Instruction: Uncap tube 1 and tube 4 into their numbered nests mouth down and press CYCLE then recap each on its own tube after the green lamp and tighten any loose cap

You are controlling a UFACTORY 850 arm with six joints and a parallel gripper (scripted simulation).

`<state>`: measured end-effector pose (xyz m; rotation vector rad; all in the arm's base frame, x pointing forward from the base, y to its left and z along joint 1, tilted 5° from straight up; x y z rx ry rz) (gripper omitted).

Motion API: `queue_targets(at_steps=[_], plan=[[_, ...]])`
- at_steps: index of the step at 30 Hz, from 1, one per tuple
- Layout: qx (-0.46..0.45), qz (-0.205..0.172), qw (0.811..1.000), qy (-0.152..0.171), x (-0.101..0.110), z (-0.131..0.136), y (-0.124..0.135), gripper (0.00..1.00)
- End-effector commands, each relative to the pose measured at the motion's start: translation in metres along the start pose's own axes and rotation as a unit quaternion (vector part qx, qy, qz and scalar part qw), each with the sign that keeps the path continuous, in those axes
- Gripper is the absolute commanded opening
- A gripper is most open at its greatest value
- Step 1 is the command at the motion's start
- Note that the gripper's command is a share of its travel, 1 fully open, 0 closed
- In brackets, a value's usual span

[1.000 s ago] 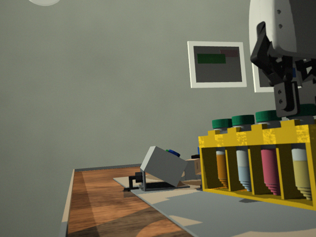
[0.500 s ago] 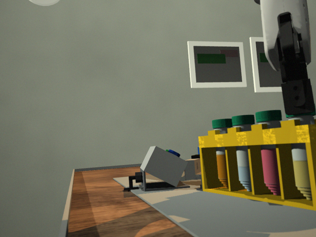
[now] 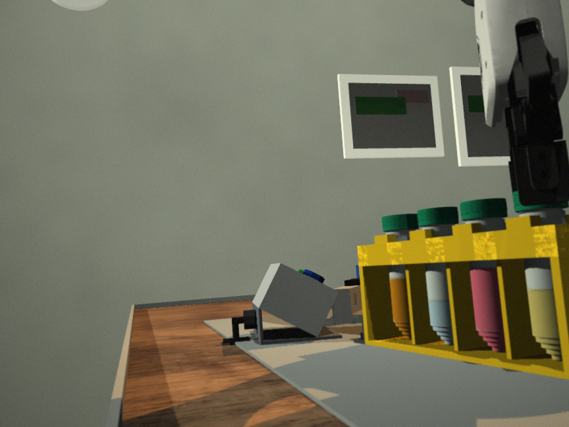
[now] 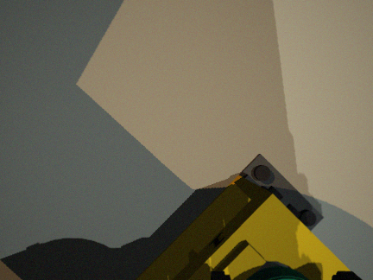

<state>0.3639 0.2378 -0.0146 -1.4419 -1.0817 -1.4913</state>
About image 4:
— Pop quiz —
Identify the beige flat mat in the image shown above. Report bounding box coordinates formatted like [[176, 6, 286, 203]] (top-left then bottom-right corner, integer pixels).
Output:
[[0, 0, 373, 280]]

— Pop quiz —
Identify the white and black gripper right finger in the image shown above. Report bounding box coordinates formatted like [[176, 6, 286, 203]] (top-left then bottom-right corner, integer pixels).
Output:
[[332, 271, 362, 280]]

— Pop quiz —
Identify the yellow tube rack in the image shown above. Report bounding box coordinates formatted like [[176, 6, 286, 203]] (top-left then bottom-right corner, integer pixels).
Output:
[[136, 175, 350, 280]]

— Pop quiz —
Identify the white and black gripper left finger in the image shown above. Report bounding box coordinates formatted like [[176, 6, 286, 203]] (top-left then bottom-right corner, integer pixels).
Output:
[[211, 271, 231, 280]]

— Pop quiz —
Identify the green screw cap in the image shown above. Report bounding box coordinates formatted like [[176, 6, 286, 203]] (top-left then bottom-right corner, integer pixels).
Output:
[[247, 266, 309, 280]]

